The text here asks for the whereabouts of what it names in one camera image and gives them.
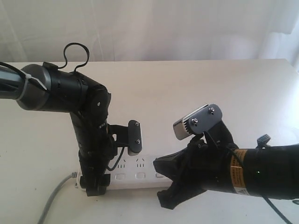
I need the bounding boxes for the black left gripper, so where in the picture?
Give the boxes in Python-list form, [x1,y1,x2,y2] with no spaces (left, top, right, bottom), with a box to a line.
[79,140,117,196]

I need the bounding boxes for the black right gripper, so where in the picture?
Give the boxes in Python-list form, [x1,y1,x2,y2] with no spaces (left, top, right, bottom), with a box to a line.
[153,121,237,209]

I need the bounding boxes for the white five-outlet power strip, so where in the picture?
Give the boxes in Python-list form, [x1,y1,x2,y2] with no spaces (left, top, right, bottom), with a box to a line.
[106,152,172,190]

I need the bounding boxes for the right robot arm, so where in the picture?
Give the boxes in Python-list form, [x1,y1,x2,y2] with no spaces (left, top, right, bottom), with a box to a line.
[153,122,299,210]

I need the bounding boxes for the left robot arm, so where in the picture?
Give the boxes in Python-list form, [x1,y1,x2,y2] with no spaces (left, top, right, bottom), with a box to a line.
[0,63,116,196]

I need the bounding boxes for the white zip tie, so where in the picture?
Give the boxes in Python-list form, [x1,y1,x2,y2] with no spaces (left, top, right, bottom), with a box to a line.
[17,73,48,100]

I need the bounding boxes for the white backdrop curtain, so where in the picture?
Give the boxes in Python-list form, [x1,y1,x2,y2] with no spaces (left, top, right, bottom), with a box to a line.
[0,0,299,68]

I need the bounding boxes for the grey power cable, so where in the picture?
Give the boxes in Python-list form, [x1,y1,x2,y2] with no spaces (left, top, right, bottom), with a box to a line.
[36,171,79,224]

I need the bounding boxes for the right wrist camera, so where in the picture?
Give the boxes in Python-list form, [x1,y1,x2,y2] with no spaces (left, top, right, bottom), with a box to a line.
[173,104,222,140]

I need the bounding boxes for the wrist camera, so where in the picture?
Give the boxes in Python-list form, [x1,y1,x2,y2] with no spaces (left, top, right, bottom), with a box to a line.
[108,120,142,156]
[173,104,222,140]

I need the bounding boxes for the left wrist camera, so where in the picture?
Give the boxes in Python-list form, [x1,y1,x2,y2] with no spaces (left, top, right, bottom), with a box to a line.
[108,120,142,156]

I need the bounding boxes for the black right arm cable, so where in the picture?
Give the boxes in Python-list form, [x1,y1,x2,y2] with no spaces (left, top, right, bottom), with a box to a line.
[204,132,292,224]

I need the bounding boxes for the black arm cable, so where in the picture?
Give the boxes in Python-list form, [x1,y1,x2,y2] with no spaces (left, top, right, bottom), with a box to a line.
[57,42,90,73]
[204,132,292,224]

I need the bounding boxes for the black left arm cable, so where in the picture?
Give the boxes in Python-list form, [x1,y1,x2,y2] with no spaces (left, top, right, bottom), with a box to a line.
[57,42,90,73]

